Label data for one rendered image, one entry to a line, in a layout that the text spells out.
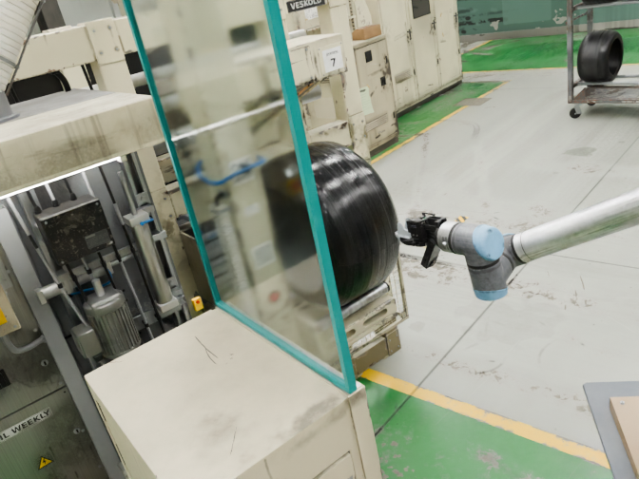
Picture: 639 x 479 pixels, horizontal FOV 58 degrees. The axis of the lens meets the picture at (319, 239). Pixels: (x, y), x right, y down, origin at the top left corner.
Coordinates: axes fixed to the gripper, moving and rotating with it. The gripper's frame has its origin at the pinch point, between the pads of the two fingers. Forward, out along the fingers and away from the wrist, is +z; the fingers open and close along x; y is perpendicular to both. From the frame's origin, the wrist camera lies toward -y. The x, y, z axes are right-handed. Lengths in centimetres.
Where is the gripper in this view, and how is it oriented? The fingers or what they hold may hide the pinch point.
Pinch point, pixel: (399, 235)
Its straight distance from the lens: 184.0
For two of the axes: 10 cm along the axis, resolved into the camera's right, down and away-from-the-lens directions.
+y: -2.6, -9.1, -3.2
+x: -7.7, 3.9, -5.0
